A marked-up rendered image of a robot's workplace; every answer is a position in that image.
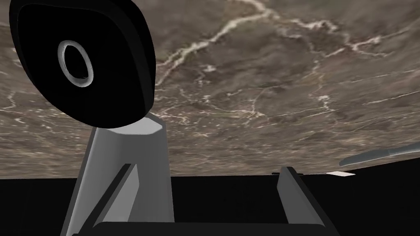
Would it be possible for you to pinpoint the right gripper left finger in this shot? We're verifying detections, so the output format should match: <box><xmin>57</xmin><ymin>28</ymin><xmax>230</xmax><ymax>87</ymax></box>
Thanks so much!
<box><xmin>77</xmin><ymin>163</ymin><xmax>141</xmax><ymax>235</ymax></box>

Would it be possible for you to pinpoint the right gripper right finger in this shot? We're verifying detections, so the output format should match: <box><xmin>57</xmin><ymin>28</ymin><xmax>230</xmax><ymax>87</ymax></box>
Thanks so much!
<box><xmin>276</xmin><ymin>166</ymin><xmax>339</xmax><ymax>236</ymax></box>

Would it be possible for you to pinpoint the white flat piece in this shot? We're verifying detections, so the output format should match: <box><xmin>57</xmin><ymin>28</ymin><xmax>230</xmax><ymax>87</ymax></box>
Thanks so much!
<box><xmin>326</xmin><ymin>170</ymin><xmax>356</xmax><ymax>178</ymax></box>

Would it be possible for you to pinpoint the grey table knife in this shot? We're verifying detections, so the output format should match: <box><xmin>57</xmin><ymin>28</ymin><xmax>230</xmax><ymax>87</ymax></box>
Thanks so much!
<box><xmin>339</xmin><ymin>142</ymin><xmax>420</xmax><ymax>167</ymax></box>

